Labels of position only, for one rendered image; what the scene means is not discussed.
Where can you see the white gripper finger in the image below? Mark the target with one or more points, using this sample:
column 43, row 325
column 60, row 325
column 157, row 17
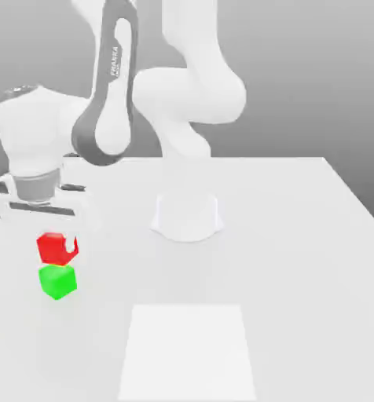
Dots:
column 70, row 243

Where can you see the small green cube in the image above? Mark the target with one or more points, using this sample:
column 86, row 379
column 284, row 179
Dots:
column 57, row 281

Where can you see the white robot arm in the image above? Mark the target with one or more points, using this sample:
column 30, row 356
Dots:
column 187, row 94

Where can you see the small red cube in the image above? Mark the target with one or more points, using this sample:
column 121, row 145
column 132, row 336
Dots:
column 51, row 249

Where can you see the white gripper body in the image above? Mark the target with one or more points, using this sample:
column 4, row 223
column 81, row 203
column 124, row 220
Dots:
column 42, row 218

